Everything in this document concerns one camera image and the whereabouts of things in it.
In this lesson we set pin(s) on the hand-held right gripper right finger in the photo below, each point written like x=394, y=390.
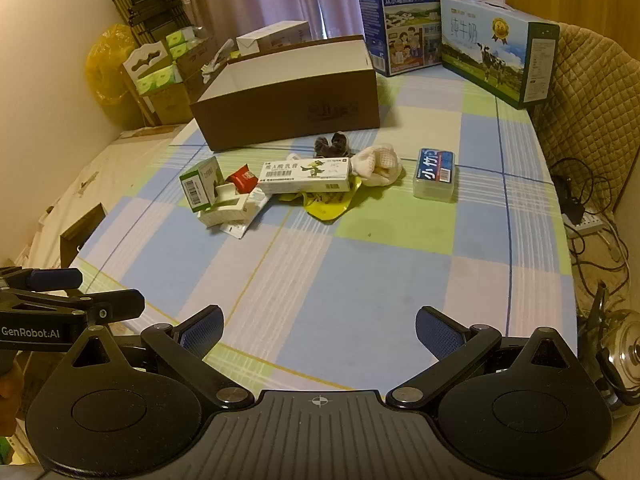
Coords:
x=437, y=332

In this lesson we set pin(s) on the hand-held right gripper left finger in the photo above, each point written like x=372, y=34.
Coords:
x=202, y=332

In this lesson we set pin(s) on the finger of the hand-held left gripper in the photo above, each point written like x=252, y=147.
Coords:
x=115, y=305
x=55, y=278

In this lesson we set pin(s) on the white tube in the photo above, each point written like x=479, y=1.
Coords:
x=255, y=210

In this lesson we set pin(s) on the green medicine box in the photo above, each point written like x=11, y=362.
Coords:
x=200, y=185

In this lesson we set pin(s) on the clear box with blue label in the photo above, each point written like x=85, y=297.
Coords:
x=434, y=180

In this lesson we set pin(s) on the red snack packet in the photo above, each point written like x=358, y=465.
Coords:
x=242, y=177

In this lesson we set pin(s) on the yellow snack pouch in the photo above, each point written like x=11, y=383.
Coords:
x=325, y=205

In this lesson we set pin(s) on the white cloth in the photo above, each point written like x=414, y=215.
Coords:
x=375, y=165

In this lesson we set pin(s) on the long white ointment box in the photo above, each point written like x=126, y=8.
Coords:
x=300, y=175

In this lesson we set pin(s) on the dark plastic-wrapped snack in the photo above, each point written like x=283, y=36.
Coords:
x=335, y=145

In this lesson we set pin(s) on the person's left hand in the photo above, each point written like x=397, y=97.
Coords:
x=10, y=400

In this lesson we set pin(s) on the cream printed cloth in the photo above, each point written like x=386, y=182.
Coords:
x=100, y=170

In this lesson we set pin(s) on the steel pot lid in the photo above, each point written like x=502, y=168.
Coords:
x=625, y=355

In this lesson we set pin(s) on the large brown cardboard box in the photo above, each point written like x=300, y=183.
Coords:
x=170, y=105

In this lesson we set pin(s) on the yellow plastic bag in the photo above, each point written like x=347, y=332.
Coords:
x=107, y=70

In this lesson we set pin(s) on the green tissue pack bundle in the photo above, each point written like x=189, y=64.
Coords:
x=160, y=79
x=180, y=40

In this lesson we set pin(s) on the brown printed cardboard box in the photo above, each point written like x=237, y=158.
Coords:
x=192, y=67

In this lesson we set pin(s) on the crumpled clear plastic bag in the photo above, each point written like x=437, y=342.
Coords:
x=212, y=65

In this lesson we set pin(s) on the green white milk carton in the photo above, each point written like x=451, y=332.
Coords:
x=480, y=50

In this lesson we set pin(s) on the black folding rack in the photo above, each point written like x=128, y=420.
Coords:
x=150, y=5

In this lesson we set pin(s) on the white cardboard box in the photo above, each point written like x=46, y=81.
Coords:
x=270, y=35

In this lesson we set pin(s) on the blue milk carton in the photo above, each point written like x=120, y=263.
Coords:
x=400, y=20

